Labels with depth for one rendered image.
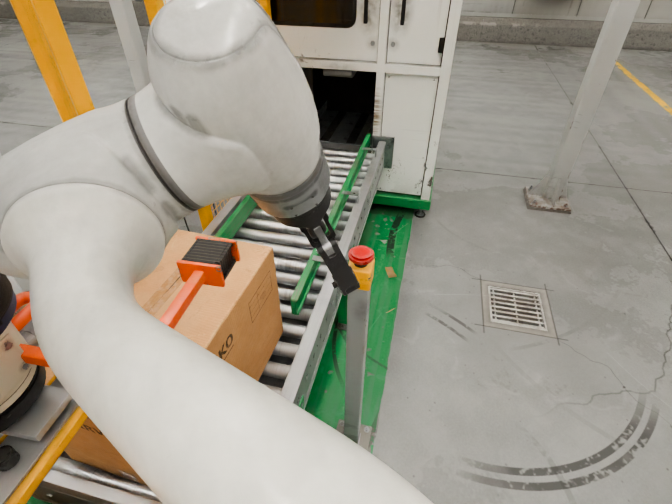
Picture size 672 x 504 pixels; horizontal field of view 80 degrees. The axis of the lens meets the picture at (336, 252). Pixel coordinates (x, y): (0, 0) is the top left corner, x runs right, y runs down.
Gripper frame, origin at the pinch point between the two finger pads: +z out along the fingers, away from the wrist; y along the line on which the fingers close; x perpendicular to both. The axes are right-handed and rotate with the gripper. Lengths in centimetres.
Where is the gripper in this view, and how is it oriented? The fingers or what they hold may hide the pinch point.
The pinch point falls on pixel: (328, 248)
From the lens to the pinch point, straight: 63.3
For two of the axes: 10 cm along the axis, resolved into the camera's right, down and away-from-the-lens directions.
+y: 4.5, 8.1, -3.9
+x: 8.8, -4.8, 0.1
